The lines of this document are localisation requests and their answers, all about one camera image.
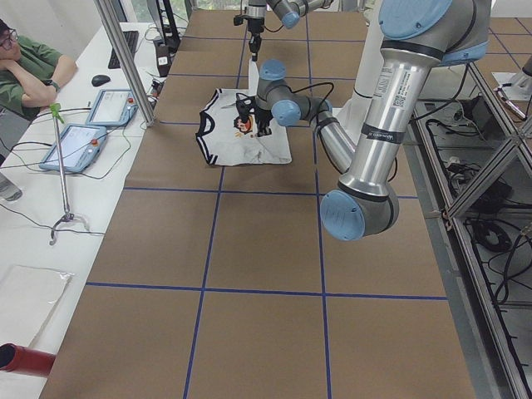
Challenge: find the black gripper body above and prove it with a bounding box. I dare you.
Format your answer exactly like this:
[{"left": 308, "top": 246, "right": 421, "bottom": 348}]
[
  {"left": 252, "top": 106, "right": 273, "bottom": 131},
  {"left": 246, "top": 17, "right": 264, "bottom": 46}
]

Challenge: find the grey cartoon print t-shirt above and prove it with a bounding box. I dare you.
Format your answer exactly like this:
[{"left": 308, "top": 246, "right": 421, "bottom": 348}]
[{"left": 195, "top": 60, "right": 292, "bottom": 166}]

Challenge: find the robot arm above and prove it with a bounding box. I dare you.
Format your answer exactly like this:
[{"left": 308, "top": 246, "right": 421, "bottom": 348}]
[
  {"left": 255, "top": 1, "right": 492, "bottom": 241},
  {"left": 234, "top": 0, "right": 333, "bottom": 62}
]

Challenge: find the black monitor stand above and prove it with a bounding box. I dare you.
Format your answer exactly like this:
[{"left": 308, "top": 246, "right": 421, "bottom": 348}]
[{"left": 150, "top": 0, "right": 181, "bottom": 54}]

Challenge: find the small black labelled box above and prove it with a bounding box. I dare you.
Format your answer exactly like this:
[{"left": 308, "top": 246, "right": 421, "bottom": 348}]
[{"left": 155, "top": 45, "right": 171, "bottom": 77}]

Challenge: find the black keyboard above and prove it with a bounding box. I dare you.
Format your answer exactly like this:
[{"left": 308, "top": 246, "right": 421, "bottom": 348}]
[{"left": 107, "top": 30, "right": 140, "bottom": 70}]

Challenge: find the far blue teach pendant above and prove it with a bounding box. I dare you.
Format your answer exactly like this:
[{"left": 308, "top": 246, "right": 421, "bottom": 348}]
[{"left": 86, "top": 89, "right": 138, "bottom": 127}]

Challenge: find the blue teach pendant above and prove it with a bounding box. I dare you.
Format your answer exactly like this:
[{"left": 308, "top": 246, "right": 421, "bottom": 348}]
[
  {"left": 60, "top": 124, "right": 107, "bottom": 173},
  {"left": 86, "top": 89, "right": 138, "bottom": 127}
]

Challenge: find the black computer mouse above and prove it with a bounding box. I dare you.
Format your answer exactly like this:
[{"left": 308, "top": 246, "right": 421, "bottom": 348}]
[{"left": 91, "top": 74, "right": 111, "bottom": 87}]

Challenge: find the near blue teach pendant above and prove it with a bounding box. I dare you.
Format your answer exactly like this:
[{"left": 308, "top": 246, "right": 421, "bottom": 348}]
[{"left": 60, "top": 124, "right": 107, "bottom": 173}]

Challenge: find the metal reacher grabber tool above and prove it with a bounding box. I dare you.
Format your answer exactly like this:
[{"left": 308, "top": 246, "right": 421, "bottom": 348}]
[{"left": 49, "top": 103, "right": 90, "bottom": 245}]

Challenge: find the person in green shirt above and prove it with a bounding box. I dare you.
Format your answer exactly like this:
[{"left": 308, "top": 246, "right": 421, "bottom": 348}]
[{"left": 1, "top": 22, "right": 77, "bottom": 121}]

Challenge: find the clear plastic bag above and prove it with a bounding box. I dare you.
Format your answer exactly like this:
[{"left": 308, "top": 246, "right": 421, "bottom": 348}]
[{"left": 1, "top": 265, "right": 73, "bottom": 347}]

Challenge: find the red cylinder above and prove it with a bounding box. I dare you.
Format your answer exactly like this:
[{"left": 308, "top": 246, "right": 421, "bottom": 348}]
[{"left": 1, "top": 343, "right": 56, "bottom": 377}]

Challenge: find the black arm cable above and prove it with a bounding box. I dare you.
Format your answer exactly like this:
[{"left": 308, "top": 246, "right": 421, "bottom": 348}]
[{"left": 286, "top": 81, "right": 335, "bottom": 126}]

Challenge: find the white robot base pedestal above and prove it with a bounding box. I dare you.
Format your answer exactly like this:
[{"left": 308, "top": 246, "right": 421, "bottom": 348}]
[{"left": 337, "top": 14, "right": 383, "bottom": 129}]

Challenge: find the aluminium frame post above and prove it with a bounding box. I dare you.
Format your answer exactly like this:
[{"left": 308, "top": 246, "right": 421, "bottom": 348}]
[{"left": 94, "top": 0, "right": 155, "bottom": 127}]

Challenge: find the aluminium side frame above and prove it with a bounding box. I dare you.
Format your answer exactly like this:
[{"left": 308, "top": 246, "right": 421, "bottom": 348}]
[{"left": 406, "top": 24, "right": 532, "bottom": 399}]

